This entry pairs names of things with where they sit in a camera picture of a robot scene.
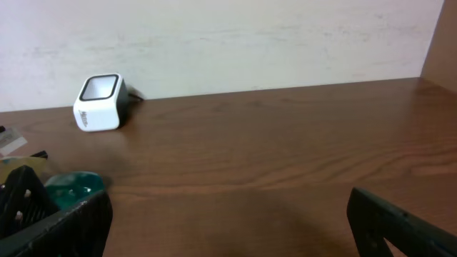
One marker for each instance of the teal mouthwash bottle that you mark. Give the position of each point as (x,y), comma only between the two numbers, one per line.
(68,188)

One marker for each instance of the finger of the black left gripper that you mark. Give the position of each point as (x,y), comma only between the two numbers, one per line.
(24,201)

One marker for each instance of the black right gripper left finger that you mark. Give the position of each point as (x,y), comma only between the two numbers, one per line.
(79,230)

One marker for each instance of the yellow snack bag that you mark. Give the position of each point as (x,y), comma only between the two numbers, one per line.
(11,141)

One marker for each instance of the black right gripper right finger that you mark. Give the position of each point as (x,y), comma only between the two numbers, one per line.
(375,222)

